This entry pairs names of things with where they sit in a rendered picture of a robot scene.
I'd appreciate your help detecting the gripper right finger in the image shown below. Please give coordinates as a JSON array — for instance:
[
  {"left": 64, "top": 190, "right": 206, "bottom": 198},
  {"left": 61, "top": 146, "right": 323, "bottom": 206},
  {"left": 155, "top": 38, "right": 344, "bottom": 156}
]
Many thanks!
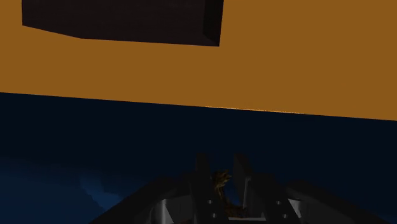
[{"left": 233, "top": 154, "right": 391, "bottom": 224}]

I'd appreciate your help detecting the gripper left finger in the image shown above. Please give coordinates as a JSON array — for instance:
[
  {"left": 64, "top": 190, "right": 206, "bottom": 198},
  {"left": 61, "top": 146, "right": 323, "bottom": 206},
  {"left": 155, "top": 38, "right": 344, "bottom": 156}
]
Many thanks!
[{"left": 90, "top": 153, "right": 229, "bottom": 224}]

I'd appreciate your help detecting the small brown spiky figure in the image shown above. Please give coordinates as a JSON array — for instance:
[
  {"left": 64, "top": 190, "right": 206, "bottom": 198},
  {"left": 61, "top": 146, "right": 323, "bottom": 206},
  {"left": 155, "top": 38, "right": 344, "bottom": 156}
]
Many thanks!
[{"left": 211, "top": 169, "right": 247, "bottom": 218}]

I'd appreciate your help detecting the dark blue furniture top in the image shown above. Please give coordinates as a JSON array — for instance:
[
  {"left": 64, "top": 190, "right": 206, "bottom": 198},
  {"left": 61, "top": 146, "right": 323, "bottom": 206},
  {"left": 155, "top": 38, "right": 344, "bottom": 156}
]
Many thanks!
[{"left": 0, "top": 92, "right": 397, "bottom": 224}]

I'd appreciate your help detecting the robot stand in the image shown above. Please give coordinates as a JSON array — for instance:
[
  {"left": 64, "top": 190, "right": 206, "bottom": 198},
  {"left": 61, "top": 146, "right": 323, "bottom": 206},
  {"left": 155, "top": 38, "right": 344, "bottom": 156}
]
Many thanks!
[{"left": 21, "top": 0, "right": 225, "bottom": 47}]

